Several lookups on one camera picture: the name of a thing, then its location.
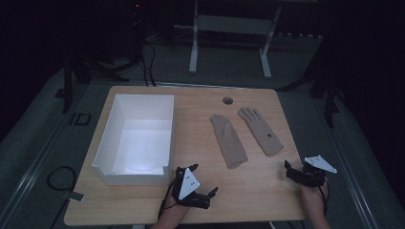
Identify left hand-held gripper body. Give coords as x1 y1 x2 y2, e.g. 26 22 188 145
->
173 167 211 210

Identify person's right hand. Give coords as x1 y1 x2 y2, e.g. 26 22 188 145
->
300 184 330 217

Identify black hanging cables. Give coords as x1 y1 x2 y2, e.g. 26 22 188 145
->
139 41 158 88

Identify white metal desk frame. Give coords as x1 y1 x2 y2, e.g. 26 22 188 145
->
173 0 285 80

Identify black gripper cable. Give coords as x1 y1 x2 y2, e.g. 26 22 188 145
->
319 177 330 218
158 176 180 221

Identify person's left hand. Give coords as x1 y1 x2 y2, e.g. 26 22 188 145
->
163 193 192 221

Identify white box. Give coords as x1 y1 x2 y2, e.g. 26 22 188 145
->
91 93 176 187

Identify looped black floor cable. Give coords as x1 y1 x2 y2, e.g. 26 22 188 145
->
46 165 78 193

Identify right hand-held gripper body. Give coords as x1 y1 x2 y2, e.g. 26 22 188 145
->
286 155 338 188

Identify black tripod stand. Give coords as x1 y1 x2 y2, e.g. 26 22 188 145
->
54 37 132 115
276 47 343 129

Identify plain beige glove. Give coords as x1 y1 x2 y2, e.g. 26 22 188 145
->
209 114 249 170

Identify beige glove with dark spot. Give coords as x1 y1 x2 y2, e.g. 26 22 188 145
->
237 106 285 156

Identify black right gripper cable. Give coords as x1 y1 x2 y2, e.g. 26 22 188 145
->
319 177 330 218

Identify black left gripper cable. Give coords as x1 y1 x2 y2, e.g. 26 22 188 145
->
158 176 180 221

